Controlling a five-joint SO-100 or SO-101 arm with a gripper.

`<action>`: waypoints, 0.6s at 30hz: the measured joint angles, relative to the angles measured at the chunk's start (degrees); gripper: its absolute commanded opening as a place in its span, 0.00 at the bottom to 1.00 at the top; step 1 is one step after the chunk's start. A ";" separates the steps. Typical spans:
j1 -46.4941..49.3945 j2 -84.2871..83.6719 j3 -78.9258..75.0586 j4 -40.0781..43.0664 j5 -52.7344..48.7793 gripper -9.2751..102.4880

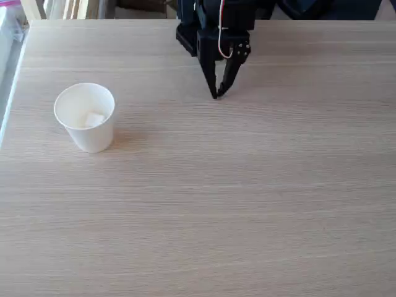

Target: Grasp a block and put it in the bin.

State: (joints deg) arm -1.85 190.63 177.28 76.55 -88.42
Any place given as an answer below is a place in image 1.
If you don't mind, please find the white cube block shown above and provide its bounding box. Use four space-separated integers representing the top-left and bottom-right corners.
84 111 106 128

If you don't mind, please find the dark blue chair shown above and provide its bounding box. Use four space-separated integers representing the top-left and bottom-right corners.
272 0 382 21

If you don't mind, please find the white paper cup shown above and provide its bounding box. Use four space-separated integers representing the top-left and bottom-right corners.
53 82 116 154

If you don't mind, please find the clear plastic bag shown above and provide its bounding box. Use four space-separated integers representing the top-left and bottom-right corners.
0 0 30 44

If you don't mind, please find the red and white cable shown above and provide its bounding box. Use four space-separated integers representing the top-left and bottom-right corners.
217 0 234 60

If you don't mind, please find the light wooden chair frame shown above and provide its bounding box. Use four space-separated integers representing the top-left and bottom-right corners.
20 0 48 21

